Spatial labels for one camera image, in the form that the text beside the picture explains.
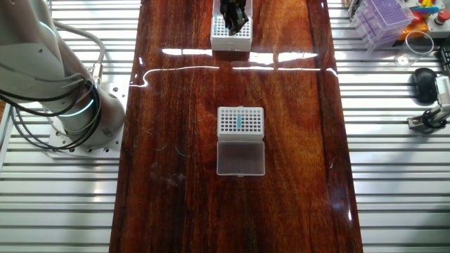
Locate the clear plastic cup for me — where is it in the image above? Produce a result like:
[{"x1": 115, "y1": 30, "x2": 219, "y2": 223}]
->
[{"x1": 392, "y1": 30, "x2": 435, "y2": 68}]

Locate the white hinged pipette tip box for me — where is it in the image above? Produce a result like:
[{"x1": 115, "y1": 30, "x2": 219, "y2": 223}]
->
[
  {"x1": 216, "y1": 105, "x2": 266, "y2": 177},
  {"x1": 210, "y1": 0, "x2": 253, "y2": 53}
]

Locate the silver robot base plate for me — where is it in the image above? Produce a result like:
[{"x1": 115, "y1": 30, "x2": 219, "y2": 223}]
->
[{"x1": 47, "y1": 82, "x2": 129, "y2": 159}]

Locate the purple pipette tip box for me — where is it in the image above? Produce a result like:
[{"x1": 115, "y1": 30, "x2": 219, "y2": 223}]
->
[{"x1": 351, "y1": 0, "x2": 415, "y2": 53}]

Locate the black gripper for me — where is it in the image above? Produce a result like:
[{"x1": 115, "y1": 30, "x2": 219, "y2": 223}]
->
[{"x1": 220, "y1": 0, "x2": 251, "y2": 37}]

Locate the colourful plastic toy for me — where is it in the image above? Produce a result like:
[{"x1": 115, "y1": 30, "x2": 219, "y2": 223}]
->
[{"x1": 411, "y1": 0, "x2": 440, "y2": 17}]

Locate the black keyboard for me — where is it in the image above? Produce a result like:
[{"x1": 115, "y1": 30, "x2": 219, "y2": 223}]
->
[{"x1": 439, "y1": 45, "x2": 450, "y2": 77}]

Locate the black computer mouse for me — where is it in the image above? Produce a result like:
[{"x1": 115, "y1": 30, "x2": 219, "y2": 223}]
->
[{"x1": 411, "y1": 67, "x2": 439, "y2": 105}]

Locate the red emergency stop button box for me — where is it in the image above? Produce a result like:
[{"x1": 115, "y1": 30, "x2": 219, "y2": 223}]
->
[{"x1": 423, "y1": 9, "x2": 450, "y2": 39}]

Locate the silver depth camera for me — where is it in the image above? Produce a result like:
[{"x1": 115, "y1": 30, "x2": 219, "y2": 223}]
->
[{"x1": 434, "y1": 74, "x2": 450, "y2": 106}]

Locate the glossy wooden board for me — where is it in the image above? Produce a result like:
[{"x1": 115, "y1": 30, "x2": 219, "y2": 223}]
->
[{"x1": 108, "y1": 0, "x2": 364, "y2": 253}]

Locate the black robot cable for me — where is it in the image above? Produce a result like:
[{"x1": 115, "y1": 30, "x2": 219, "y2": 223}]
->
[{"x1": 0, "y1": 72, "x2": 103, "y2": 152}]

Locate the grey cable with metal connector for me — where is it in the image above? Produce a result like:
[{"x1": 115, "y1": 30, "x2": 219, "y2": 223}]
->
[{"x1": 52, "y1": 19, "x2": 107, "y2": 87}]

